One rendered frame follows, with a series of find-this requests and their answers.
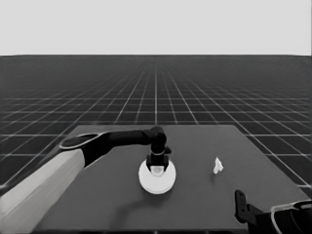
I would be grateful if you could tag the large thick white disc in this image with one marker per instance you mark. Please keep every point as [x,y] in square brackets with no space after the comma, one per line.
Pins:
[157,183]

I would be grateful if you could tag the small white T-shaped piece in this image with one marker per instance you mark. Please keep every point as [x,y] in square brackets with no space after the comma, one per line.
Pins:
[217,166]

